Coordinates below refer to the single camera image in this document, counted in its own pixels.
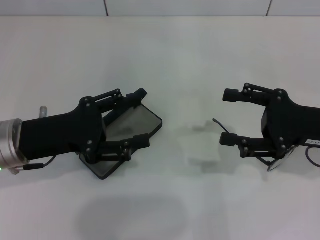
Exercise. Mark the black glasses case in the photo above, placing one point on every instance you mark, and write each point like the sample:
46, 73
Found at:
142, 120

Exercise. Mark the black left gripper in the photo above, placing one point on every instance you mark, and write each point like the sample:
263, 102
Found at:
62, 135

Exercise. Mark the white printed label sticker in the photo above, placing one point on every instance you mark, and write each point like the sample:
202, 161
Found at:
313, 142

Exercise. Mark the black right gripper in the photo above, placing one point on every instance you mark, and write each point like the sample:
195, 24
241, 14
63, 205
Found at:
287, 122

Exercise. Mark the black framed glasses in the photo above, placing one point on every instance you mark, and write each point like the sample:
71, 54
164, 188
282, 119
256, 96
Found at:
280, 163

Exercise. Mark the small silver cylindrical knob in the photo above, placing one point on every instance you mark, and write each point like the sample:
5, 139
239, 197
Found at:
43, 111

